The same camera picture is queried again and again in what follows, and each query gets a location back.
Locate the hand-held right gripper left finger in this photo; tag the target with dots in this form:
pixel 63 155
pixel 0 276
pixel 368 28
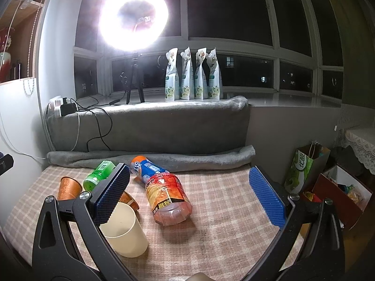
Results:
pixel 112 194

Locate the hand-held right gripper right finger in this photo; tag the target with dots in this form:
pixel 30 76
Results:
pixel 268 196

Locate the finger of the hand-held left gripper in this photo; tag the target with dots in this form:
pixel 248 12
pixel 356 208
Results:
pixel 6 165

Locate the copper paper cup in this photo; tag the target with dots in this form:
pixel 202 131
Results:
pixel 130 200
pixel 68 188

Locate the cream plastic cup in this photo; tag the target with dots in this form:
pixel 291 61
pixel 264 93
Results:
pixel 129 240

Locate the green plastic bottle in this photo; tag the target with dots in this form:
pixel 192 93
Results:
pixel 98 175

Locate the green paper bag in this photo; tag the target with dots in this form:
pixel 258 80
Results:
pixel 301 169

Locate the orange soda bottle blue label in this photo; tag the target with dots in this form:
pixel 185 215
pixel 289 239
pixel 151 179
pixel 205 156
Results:
pixel 149 168

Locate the clear snack jar red label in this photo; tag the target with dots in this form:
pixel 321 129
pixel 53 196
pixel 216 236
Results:
pixel 168 199

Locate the checked table cloth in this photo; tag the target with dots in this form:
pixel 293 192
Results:
pixel 219 240

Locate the red cardboard box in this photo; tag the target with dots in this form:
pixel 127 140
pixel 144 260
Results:
pixel 337 205

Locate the white power strip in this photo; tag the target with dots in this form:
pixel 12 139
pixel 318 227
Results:
pixel 55 104

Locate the black charger plug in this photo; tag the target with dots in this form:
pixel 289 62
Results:
pixel 68 109

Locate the rolled grey blanket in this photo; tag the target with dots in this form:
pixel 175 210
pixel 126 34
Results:
pixel 190 159

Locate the yellow snack packet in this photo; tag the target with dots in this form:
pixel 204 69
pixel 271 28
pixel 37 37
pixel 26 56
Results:
pixel 355 193

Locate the lace cloth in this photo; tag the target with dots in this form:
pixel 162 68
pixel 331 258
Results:
pixel 361 143

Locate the red vase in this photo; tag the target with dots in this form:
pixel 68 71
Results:
pixel 4 44

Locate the black tripod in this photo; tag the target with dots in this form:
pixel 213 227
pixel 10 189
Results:
pixel 133 73

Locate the white green pouch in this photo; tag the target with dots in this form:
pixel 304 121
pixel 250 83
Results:
pixel 186 76
pixel 214 77
pixel 172 79
pixel 200 76

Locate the wooden shelf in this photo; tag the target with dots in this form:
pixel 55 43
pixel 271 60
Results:
pixel 17 17

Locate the white window frame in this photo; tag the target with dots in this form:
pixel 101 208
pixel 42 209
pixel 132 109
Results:
pixel 184 11

